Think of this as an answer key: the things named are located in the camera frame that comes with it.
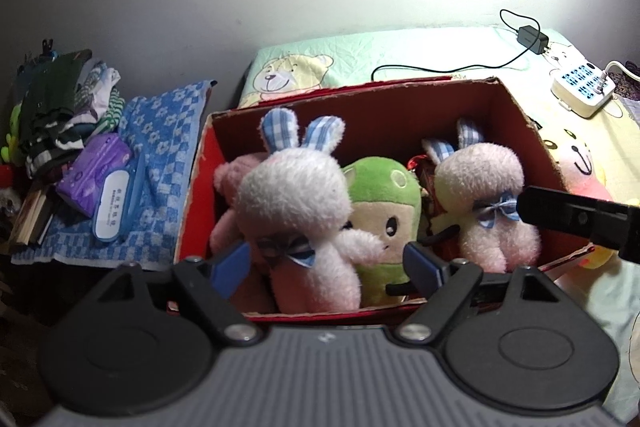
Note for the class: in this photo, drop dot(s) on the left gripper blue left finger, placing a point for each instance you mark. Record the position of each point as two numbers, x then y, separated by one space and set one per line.
230 268

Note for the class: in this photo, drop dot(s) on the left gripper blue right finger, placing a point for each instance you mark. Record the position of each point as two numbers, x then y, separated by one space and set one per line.
427 271

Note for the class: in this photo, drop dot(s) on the pink plush bear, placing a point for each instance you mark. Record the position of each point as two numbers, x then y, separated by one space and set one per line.
253 295

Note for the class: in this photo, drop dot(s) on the yellow tiger plush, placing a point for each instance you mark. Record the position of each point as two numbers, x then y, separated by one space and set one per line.
582 176

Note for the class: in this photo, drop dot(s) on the green plush toy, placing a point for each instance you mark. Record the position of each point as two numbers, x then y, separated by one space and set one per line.
386 202

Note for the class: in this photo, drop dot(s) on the white plush bunny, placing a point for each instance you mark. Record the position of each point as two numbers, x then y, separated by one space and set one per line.
477 184
294 207

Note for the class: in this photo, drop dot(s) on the red patterned ribbon scarf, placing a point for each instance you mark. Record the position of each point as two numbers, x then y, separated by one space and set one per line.
423 168

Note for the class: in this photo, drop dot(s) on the white blue wet wipes pack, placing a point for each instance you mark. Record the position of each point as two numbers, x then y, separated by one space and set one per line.
119 202

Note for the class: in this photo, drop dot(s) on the white power strip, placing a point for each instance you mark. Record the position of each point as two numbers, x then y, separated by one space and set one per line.
582 87

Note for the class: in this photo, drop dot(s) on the red cardboard box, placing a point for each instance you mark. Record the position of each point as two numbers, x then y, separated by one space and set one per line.
387 119

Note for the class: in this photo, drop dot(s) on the blue white checkered towel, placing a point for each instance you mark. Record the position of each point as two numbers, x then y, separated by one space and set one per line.
140 205

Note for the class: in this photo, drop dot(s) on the purple tissue pack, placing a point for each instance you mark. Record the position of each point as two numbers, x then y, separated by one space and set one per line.
81 185

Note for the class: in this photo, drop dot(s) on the baby bear print mat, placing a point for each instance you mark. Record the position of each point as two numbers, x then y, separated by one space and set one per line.
610 293

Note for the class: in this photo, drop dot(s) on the black power adapter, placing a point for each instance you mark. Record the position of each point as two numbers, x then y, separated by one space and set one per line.
533 39

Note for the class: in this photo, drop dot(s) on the pile of folded clothes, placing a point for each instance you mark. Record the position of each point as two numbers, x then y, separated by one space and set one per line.
62 101

